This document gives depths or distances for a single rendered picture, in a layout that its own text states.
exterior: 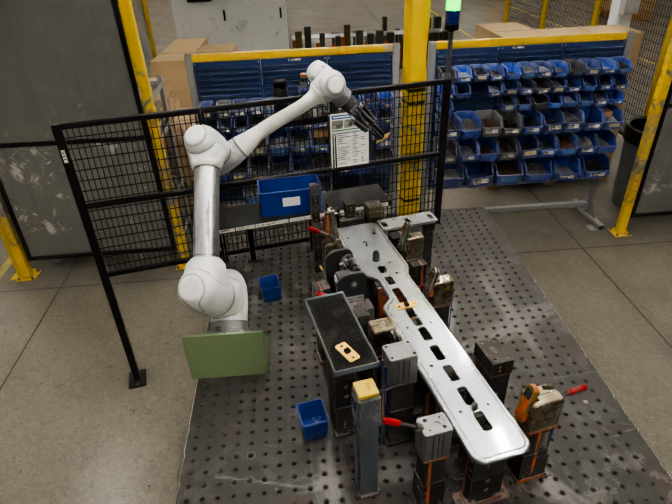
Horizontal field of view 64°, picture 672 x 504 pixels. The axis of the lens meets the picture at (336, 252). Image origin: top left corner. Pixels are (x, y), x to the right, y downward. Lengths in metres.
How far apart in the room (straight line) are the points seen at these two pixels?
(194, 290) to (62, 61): 2.22
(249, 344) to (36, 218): 2.60
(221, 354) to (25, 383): 1.77
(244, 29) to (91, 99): 4.87
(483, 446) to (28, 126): 3.43
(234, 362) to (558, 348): 1.35
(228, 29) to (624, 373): 6.88
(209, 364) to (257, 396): 0.24
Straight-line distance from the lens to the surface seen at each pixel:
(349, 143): 2.81
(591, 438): 2.18
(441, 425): 1.60
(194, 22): 8.56
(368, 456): 1.73
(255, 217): 2.67
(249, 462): 1.99
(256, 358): 2.20
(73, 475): 3.11
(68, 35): 3.83
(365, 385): 1.55
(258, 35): 8.50
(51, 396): 3.56
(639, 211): 4.92
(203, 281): 2.01
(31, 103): 4.05
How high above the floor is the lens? 2.28
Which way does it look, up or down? 32 degrees down
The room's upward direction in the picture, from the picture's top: 2 degrees counter-clockwise
